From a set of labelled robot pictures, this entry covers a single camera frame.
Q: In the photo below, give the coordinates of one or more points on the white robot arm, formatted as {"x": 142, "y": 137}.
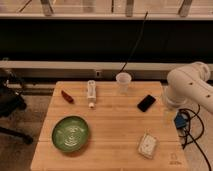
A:
{"x": 189, "y": 82}

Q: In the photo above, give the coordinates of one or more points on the black eraser block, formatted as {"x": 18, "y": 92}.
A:
{"x": 146, "y": 103}

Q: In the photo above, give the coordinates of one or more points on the clear plastic cup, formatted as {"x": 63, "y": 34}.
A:
{"x": 123, "y": 80}

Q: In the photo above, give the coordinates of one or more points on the red chili pepper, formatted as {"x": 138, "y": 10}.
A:
{"x": 67, "y": 97}

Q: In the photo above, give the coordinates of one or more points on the green round plate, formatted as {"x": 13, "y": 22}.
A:
{"x": 70, "y": 134}

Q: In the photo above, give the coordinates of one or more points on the blue connector box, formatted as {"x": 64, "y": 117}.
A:
{"x": 179, "y": 121}

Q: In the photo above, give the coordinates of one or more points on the black office chair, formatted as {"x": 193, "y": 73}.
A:
{"x": 11, "y": 100}

